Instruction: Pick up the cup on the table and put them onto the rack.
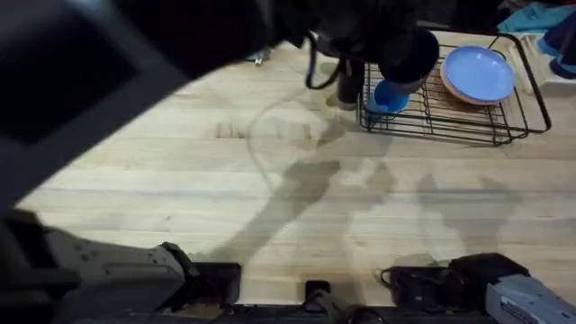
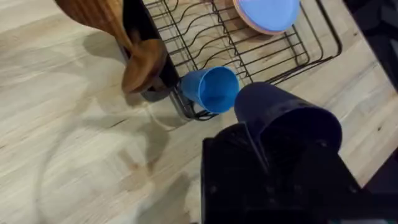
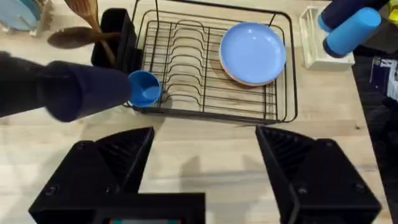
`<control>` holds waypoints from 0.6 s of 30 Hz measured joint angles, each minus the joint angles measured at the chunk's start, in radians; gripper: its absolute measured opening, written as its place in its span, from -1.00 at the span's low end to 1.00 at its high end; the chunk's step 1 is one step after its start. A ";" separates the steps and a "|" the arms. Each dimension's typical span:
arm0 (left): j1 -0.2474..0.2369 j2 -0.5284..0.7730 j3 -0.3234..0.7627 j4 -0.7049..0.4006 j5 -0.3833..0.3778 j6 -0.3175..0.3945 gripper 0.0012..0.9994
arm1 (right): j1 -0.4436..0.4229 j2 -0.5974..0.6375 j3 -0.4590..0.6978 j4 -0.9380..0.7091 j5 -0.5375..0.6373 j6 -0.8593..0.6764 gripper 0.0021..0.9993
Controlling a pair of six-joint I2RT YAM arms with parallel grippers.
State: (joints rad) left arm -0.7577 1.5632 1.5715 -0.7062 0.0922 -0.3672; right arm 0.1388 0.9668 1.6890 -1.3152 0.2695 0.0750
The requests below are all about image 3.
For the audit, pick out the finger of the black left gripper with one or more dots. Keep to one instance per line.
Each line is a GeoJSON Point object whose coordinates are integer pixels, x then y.
{"type": "Point", "coordinates": [18, 87]}

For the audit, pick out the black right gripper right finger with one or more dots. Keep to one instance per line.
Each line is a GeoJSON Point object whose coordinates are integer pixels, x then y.
{"type": "Point", "coordinates": [323, 183]}

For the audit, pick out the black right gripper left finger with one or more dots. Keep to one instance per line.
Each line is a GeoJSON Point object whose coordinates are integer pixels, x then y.
{"type": "Point", "coordinates": [84, 174]}

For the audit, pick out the navy blue cup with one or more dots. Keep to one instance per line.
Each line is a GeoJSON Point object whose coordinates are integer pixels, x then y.
{"type": "Point", "coordinates": [87, 90]}
{"type": "Point", "coordinates": [345, 9]}

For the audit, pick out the light blue cup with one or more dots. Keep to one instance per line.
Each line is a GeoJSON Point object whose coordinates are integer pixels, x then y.
{"type": "Point", "coordinates": [351, 32]}
{"type": "Point", "coordinates": [144, 90]}

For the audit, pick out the white peg rack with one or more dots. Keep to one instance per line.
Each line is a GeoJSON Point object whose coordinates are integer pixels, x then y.
{"type": "Point", "coordinates": [314, 59]}

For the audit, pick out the light blue plate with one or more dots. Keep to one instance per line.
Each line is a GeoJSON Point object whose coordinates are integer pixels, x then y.
{"type": "Point", "coordinates": [17, 12]}

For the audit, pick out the clear plate stand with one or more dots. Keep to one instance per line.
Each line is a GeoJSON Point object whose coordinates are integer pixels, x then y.
{"type": "Point", "coordinates": [45, 17]}

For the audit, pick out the wooden spatula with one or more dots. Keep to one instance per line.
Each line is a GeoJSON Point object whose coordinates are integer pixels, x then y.
{"type": "Point", "coordinates": [84, 11]}

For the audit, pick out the black cutlery holder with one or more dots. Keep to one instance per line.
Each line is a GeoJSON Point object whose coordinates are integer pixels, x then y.
{"type": "Point", "coordinates": [116, 25]}

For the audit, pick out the printed box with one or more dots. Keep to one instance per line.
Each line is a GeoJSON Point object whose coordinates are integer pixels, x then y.
{"type": "Point", "coordinates": [387, 76]}

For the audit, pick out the yellow object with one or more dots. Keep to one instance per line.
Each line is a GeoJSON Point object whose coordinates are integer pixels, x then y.
{"type": "Point", "coordinates": [393, 11]}

